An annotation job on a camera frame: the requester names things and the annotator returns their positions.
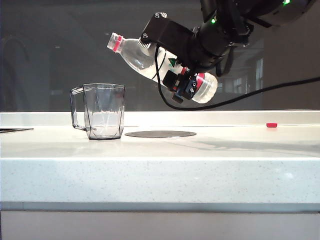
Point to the dark flat panel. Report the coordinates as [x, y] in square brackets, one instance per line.
[13, 130]

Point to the white cabinet front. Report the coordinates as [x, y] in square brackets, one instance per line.
[160, 226]

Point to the red bottle cap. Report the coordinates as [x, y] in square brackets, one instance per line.
[271, 125]

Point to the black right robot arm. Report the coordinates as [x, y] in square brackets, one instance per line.
[262, 10]

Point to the clear red-label water bottle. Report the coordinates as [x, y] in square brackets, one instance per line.
[135, 53]

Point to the clear angular plastic mug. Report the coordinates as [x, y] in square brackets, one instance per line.
[105, 120]

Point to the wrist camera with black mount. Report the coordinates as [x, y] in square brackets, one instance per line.
[167, 35]

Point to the dark round flat disc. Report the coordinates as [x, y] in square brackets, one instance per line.
[160, 134]

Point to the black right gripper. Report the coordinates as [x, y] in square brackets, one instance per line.
[205, 55]

